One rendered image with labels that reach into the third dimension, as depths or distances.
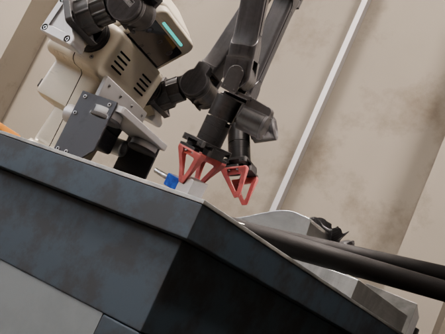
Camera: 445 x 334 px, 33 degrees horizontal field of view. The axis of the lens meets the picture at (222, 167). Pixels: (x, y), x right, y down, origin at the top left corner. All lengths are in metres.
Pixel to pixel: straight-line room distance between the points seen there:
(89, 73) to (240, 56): 0.42
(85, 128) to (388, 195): 2.97
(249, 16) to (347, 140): 3.07
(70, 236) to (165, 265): 0.13
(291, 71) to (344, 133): 0.57
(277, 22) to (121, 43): 0.45
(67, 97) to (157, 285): 1.19
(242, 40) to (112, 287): 0.94
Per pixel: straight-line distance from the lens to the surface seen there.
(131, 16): 1.64
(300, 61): 4.90
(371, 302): 1.34
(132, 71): 1.87
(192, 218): 0.66
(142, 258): 0.71
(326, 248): 0.99
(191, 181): 1.56
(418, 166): 4.49
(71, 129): 1.73
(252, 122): 1.55
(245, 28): 1.58
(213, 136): 1.56
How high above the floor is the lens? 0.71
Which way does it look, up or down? 10 degrees up
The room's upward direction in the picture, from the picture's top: 25 degrees clockwise
